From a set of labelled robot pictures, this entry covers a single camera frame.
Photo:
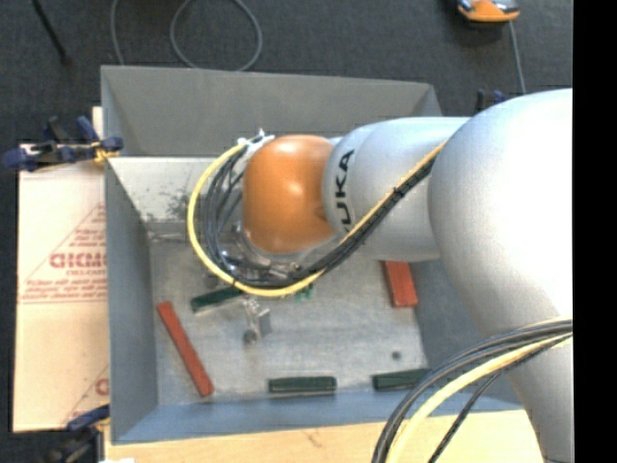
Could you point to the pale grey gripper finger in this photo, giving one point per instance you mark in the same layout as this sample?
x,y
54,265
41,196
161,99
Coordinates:
x,y
250,318
264,321

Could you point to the dark green flat block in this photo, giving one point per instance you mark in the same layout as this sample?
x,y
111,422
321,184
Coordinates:
x,y
212,299
397,380
302,385

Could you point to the grey metal bin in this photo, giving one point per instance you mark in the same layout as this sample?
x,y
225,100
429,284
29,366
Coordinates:
x,y
308,335

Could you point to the long red-brown flat block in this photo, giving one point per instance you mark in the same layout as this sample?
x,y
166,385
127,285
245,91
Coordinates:
x,y
185,350

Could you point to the short red-brown flat block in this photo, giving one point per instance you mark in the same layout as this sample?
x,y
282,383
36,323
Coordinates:
x,y
400,283

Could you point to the brown cardboard board, red print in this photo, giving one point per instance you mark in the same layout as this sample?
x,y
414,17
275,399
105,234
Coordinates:
x,y
58,268

